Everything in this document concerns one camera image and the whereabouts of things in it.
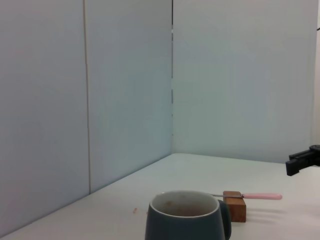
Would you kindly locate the grey ceramic cup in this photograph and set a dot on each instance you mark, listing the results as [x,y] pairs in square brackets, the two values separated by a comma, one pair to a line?
[175,225]

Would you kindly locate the light wooden block with notch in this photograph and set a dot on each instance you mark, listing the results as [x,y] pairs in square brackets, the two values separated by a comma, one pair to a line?
[236,210]

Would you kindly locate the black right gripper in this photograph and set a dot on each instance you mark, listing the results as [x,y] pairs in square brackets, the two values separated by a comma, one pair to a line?
[315,150]

